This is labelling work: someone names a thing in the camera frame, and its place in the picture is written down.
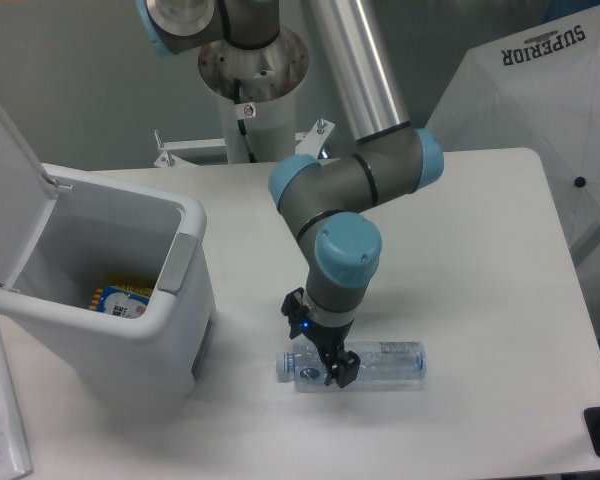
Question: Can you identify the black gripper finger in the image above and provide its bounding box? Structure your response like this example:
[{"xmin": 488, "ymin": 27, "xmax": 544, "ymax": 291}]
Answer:
[{"xmin": 324, "ymin": 349, "xmax": 360, "ymax": 388}]

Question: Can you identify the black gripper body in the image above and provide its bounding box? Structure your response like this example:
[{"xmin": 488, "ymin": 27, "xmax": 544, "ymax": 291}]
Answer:
[{"xmin": 281, "ymin": 287, "xmax": 353, "ymax": 362}]

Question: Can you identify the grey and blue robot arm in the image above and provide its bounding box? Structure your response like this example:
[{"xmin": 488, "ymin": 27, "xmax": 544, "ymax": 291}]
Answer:
[{"xmin": 136, "ymin": 1, "xmax": 444, "ymax": 387}]

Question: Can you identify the white plastic trash can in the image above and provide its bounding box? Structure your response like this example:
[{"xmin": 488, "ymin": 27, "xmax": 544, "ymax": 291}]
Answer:
[{"xmin": 0, "ymin": 166, "xmax": 215, "ymax": 397}]

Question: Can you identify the white trash can lid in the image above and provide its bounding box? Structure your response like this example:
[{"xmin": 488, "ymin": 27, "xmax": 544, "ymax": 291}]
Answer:
[{"xmin": 0, "ymin": 105, "xmax": 58, "ymax": 287}]

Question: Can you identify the clear plastic water bottle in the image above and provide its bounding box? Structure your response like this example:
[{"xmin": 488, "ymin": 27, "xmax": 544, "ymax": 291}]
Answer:
[{"xmin": 276, "ymin": 341, "xmax": 426, "ymax": 393}]

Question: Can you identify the blue and yellow snack packet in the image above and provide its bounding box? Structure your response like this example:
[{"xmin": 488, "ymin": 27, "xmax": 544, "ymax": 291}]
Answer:
[{"xmin": 89, "ymin": 275, "xmax": 155, "ymax": 319}]

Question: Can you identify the white umbrella with lettering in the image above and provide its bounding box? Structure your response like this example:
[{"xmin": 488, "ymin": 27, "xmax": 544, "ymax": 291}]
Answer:
[{"xmin": 427, "ymin": 5, "xmax": 600, "ymax": 264}]

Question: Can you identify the black cable on pedestal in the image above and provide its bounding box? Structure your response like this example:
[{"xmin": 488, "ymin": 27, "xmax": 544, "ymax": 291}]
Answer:
[{"xmin": 232, "ymin": 78, "xmax": 258, "ymax": 164}]

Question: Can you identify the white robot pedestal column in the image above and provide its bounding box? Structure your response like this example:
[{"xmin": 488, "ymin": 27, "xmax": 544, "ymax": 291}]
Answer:
[{"xmin": 198, "ymin": 27, "xmax": 309, "ymax": 163}]

